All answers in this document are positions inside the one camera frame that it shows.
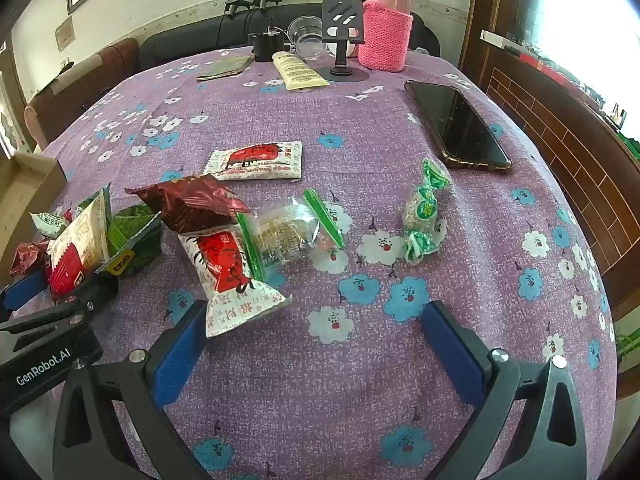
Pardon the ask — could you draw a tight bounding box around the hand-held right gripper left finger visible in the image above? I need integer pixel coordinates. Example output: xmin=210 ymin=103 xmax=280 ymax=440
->
xmin=52 ymin=300 xmax=216 ymax=480

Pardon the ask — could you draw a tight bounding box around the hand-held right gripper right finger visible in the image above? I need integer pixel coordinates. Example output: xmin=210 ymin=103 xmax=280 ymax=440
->
xmin=420 ymin=300 xmax=588 ymax=480

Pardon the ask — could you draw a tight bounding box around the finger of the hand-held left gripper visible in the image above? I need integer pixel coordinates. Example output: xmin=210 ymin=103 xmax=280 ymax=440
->
xmin=55 ymin=272 xmax=121 ymax=318
xmin=0 ymin=269 xmax=53 ymax=321

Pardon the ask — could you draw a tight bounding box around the red foil snack packet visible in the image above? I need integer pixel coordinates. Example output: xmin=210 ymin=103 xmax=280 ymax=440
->
xmin=10 ymin=240 xmax=51 ymax=277

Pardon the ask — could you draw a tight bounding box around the red cream-label snack packet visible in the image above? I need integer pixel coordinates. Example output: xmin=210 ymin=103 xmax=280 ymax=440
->
xmin=44 ymin=187 xmax=113 ymax=303

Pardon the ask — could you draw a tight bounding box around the green patterned snack packet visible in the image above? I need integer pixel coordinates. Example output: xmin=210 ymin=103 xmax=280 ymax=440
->
xmin=102 ymin=204 xmax=163 ymax=277

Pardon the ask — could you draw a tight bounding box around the green white-lettered snack packet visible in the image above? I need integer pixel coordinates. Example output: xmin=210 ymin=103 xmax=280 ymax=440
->
xmin=29 ymin=208 xmax=71 ymax=240

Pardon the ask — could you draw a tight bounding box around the white red snack packet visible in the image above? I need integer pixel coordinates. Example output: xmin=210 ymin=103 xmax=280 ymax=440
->
xmin=177 ymin=227 xmax=288 ymax=339
xmin=204 ymin=141 xmax=304 ymax=182

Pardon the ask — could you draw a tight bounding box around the cardboard box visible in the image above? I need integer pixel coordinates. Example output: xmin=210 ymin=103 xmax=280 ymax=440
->
xmin=0 ymin=150 xmax=67 ymax=286

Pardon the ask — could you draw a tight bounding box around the dark red snack packet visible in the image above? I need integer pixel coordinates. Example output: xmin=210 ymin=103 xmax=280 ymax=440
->
xmin=124 ymin=173 xmax=251 ymax=234

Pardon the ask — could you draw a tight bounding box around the green white twisted snack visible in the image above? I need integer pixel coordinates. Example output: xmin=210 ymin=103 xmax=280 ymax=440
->
xmin=402 ymin=157 xmax=453 ymax=266

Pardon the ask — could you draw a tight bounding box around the clear green-striped snack packet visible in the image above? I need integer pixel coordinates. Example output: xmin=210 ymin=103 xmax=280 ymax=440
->
xmin=235 ymin=188 xmax=347 ymax=281

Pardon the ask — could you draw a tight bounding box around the purple floral tablecloth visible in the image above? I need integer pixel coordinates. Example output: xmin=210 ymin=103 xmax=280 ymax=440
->
xmin=37 ymin=50 xmax=618 ymax=480

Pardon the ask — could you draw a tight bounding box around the brown chair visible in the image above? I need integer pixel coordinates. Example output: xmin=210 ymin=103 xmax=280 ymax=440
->
xmin=24 ymin=37 xmax=141 ymax=153

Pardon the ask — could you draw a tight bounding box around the black smartphone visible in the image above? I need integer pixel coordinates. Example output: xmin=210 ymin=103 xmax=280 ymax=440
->
xmin=404 ymin=80 xmax=513 ymax=171

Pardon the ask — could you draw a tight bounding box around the wooden cabinet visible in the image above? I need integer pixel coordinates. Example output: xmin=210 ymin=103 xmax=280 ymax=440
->
xmin=457 ymin=0 xmax=640 ymax=321

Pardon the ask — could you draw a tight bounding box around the olive booklet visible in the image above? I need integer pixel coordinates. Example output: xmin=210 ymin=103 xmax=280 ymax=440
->
xmin=195 ymin=55 xmax=256 ymax=82

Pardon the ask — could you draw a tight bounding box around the black sofa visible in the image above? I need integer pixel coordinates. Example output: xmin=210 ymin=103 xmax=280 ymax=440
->
xmin=137 ymin=2 xmax=441 ymax=68

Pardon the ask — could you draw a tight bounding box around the cream tube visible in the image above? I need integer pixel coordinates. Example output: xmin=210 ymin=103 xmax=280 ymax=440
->
xmin=271 ymin=51 xmax=330 ymax=92

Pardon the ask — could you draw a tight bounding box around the black cup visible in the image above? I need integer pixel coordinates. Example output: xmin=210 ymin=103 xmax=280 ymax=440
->
xmin=248 ymin=17 xmax=293 ymax=63

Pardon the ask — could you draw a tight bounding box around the white long box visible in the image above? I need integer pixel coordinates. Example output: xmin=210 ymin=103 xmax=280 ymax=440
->
xmin=480 ymin=29 xmax=523 ymax=51

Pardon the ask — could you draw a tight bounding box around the pink knitted-sleeve bottle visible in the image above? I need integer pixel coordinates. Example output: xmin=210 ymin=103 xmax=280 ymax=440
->
xmin=357 ymin=0 xmax=415 ymax=70

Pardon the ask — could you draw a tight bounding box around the glass jar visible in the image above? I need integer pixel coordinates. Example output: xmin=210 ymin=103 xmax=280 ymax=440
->
xmin=287 ymin=16 xmax=328 ymax=58

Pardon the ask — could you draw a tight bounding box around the black phone stand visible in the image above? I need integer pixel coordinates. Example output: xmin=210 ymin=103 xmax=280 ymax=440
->
xmin=316 ymin=0 xmax=371 ymax=82

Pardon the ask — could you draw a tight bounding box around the wall sign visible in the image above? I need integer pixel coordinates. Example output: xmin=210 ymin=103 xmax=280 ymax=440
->
xmin=54 ymin=16 xmax=76 ymax=52

